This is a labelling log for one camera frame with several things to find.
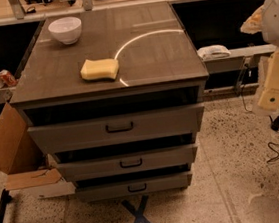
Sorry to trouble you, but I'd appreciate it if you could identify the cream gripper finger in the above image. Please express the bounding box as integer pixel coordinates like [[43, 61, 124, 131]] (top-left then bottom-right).
[[257, 47, 279, 110], [240, 6, 264, 34]]

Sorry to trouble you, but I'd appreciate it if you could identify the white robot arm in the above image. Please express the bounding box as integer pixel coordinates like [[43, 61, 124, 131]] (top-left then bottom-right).
[[240, 0, 279, 114]]

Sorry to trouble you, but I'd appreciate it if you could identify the grey top drawer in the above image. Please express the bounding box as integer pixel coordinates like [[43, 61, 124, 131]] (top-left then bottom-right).
[[28, 104, 204, 154]]

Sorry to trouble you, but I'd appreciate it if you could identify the grey drawer cabinet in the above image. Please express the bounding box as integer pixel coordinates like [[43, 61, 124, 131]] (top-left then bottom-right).
[[11, 2, 208, 190]]

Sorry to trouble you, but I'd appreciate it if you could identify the folded white cloth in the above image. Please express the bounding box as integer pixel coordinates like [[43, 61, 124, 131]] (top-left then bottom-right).
[[197, 44, 231, 60]]

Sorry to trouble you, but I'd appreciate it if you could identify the yellow sponge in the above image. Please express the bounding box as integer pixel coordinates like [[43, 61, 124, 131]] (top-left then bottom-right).
[[80, 58, 119, 81]]

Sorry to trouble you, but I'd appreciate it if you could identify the white bowl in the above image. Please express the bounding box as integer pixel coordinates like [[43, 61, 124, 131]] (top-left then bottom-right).
[[48, 16, 82, 44]]

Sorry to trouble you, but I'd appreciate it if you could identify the red soda can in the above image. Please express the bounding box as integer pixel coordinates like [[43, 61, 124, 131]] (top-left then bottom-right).
[[0, 69, 18, 87]]

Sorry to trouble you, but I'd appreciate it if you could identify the brown cardboard box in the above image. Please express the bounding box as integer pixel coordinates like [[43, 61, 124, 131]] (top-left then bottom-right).
[[0, 103, 75, 199]]

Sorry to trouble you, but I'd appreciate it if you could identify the black power adapter cable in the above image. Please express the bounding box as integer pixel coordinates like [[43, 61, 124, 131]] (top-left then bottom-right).
[[237, 61, 279, 179]]

